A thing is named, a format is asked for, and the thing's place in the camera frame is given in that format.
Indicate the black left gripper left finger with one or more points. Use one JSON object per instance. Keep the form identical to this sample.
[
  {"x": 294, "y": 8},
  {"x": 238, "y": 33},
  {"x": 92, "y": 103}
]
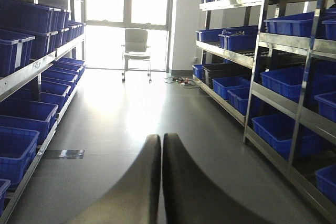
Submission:
[{"x": 135, "y": 197}]

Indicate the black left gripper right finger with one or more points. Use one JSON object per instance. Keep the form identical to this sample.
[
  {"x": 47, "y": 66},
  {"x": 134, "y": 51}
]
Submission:
[{"x": 190, "y": 196}]

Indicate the right near steel shelf rack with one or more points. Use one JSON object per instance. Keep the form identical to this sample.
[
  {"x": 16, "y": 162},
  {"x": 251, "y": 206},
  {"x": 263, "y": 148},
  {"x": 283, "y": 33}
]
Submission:
[{"x": 291, "y": 106}]

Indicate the steel shelf rack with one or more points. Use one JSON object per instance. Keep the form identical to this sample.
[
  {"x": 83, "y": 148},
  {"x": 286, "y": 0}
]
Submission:
[
  {"x": 230, "y": 44},
  {"x": 291, "y": 106},
  {"x": 18, "y": 79}
]

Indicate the right far steel shelf rack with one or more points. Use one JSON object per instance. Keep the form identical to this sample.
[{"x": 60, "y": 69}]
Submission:
[{"x": 230, "y": 44}]

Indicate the left steel shelf rack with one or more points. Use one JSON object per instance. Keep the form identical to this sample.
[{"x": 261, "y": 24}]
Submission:
[{"x": 18, "y": 79}]

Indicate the black plastic bin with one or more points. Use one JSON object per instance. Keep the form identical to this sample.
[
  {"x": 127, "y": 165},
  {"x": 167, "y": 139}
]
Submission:
[{"x": 220, "y": 70}]

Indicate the grey office chair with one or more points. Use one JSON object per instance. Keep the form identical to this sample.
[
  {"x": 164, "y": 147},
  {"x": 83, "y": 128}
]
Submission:
[{"x": 135, "y": 48}]

